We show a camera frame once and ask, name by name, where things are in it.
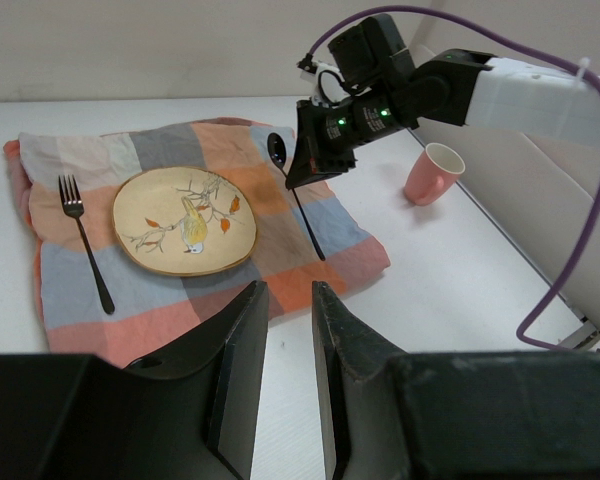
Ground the pink cup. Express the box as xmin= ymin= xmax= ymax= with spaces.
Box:
xmin=404 ymin=143 xmax=466 ymax=206

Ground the black metal spoon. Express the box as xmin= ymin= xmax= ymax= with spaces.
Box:
xmin=267 ymin=133 xmax=326 ymax=261

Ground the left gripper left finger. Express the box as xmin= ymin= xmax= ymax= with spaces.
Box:
xmin=0 ymin=281 xmax=269 ymax=479

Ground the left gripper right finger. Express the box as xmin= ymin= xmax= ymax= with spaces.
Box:
xmin=312 ymin=282 xmax=600 ymax=479

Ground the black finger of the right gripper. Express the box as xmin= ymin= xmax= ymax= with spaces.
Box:
xmin=285 ymin=137 xmax=355 ymax=189

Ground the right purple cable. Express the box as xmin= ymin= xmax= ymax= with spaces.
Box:
xmin=307 ymin=4 xmax=600 ymax=349

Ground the black metal fork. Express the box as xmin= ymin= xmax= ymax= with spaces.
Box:
xmin=58 ymin=175 xmax=115 ymax=315

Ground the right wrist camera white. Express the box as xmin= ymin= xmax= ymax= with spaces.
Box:
xmin=297 ymin=53 xmax=349 ymax=108

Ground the checkered orange blue cloth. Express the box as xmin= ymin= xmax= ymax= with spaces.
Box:
xmin=3 ymin=118 xmax=390 ymax=366

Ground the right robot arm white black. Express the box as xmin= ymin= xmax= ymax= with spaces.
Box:
xmin=286 ymin=10 xmax=600 ymax=189

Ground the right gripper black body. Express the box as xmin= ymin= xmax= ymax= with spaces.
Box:
xmin=296 ymin=99 xmax=363 ymax=154

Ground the beige bird pattern plate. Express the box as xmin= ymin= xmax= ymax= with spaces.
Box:
xmin=112 ymin=167 xmax=258 ymax=277

